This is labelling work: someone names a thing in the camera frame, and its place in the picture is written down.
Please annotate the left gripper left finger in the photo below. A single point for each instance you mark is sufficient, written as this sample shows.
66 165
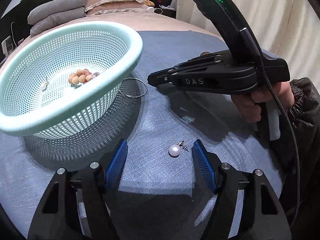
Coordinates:
57 214

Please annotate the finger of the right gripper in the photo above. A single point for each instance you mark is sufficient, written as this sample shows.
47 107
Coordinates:
206 58

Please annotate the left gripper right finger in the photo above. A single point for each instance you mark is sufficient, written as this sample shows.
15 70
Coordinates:
262 215

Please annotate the silver hoop bangle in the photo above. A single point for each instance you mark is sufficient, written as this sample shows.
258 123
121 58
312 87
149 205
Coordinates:
133 88

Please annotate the white pearl earring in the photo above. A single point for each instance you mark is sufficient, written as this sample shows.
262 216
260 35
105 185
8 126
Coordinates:
175 149

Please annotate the right hand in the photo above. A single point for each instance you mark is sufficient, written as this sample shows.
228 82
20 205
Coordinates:
248 104

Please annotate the cream curtain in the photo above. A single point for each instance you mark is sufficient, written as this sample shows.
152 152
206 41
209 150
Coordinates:
289 29

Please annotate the black jacket sleeve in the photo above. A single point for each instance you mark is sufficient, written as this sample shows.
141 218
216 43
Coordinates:
297 154

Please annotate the brown teddy bear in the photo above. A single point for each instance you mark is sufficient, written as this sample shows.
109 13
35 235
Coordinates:
149 3

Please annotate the pink frilled pillow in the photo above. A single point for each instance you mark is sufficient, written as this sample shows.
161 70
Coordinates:
93 7

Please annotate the blue grey cloth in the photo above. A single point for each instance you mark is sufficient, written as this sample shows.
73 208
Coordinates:
158 196

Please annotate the mint green plastic basket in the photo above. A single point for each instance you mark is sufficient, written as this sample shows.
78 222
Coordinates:
84 63

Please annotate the upper grey folded blanket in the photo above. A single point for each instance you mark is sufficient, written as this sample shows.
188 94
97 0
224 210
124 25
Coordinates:
42 11

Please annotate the small pearl earring in basket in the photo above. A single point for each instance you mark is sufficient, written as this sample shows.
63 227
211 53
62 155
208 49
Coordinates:
44 85

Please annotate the white bedside appliance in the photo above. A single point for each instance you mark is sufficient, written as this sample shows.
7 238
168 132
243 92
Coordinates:
7 46

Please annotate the white charger with cable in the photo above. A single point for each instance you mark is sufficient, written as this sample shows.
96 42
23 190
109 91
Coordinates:
154 10

